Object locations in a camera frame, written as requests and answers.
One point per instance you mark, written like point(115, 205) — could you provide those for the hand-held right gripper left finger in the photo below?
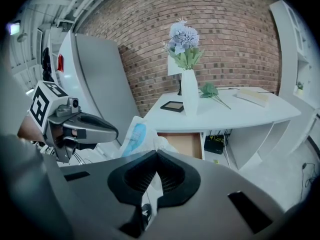
point(95, 196)

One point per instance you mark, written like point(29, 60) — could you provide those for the person's left forearm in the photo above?
point(30, 131)

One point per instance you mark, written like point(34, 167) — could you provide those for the pale blue flower bouquet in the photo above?
point(183, 46)

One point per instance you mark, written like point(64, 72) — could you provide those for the red paper decoration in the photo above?
point(60, 63)

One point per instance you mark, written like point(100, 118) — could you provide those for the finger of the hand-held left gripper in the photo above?
point(100, 134)
point(95, 117)

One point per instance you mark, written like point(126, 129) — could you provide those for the black bag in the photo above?
point(47, 64)

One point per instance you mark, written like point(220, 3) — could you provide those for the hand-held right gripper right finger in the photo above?
point(212, 196)

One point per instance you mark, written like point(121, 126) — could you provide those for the white bookcase cabinet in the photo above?
point(287, 46)

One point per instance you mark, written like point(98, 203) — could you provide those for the small potted plant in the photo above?
point(299, 87)

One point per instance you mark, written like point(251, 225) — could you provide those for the small grey gripper camera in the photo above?
point(70, 105)

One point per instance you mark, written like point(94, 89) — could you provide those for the cream book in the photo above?
point(252, 97)

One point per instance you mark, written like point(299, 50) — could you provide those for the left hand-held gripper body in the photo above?
point(40, 104)

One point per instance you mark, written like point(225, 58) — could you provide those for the person's right shoe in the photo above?
point(146, 212)

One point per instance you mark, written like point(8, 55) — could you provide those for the white desk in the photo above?
point(225, 119)

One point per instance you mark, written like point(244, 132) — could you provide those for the clear plastic bag with blue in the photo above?
point(137, 134)

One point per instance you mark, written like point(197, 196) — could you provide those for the black picture frame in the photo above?
point(172, 106)

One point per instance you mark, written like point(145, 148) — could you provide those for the wooden drawer with white front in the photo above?
point(182, 144)

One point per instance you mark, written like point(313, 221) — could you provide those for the white ribbed vase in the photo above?
point(189, 94)

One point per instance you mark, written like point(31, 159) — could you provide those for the grey refrigerator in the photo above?
point(100, 84)

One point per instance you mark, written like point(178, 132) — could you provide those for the person's left hand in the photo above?
point(58, 134)

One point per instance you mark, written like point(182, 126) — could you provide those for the black box under desk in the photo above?
point(213, 145)

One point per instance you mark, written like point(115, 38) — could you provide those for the loose green leaf sprig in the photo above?
point(210, 90)

